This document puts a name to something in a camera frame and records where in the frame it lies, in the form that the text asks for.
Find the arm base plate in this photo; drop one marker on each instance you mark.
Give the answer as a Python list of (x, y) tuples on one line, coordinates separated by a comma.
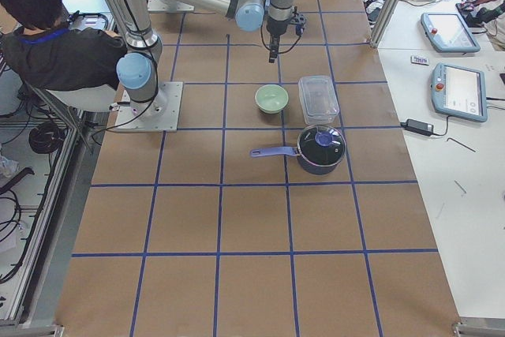
[(161, 114)]

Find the green bowl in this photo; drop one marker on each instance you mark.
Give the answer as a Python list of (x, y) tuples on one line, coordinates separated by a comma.
[(271, 98)]

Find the teach pendant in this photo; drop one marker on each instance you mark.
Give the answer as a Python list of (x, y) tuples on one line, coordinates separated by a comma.
[(460, 92), (448, 33)]

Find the far teach pendant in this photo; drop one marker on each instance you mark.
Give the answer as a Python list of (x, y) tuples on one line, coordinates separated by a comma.
[(448, 33)]

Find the near teach pendant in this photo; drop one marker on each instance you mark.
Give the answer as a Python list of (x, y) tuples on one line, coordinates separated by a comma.
[(460, 92)]

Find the dark blue saucepan with lid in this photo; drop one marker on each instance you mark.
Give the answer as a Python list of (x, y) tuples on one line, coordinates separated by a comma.
[(319, 149)]

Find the black power adapter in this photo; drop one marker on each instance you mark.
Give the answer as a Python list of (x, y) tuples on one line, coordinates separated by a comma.
[(417, 127)]

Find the aluminium frame post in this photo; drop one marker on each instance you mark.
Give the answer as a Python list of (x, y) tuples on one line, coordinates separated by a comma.
[(382, 22)]

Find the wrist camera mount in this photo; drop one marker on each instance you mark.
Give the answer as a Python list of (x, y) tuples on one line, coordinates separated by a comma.
[(297, 21)]

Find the clear plastic food container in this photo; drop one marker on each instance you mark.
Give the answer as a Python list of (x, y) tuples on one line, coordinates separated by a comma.
[(318, 100)]

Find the person in black shirt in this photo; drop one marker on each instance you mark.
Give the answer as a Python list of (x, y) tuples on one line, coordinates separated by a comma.
[(77, 66)]

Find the small label card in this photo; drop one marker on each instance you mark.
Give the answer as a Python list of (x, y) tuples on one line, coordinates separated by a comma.
[(419, 60)]

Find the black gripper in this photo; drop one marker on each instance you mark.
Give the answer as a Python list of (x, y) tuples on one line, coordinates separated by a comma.
[(274, 30)]

